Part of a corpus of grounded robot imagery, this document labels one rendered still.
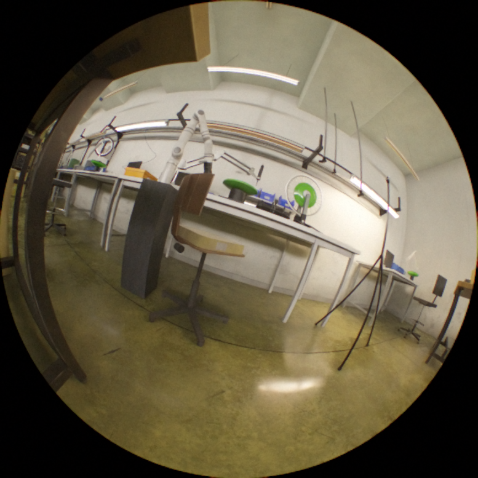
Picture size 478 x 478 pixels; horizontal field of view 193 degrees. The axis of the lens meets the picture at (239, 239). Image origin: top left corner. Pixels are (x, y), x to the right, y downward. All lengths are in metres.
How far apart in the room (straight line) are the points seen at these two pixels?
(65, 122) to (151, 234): 0.83
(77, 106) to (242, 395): 1.06
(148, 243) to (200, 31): 1.01
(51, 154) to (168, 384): 0.81
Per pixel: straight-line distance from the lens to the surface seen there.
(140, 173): 1.73
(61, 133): 0.38
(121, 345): 0.85
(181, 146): 1.18
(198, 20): 0.30
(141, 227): 1.03
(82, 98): 0.40
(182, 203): 0.71
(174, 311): 0.99
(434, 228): 4.90
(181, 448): 0.68
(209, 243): 0.67
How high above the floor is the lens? 0.68
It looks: 2 degrees down
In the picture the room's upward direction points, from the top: 18 degrees clockwise
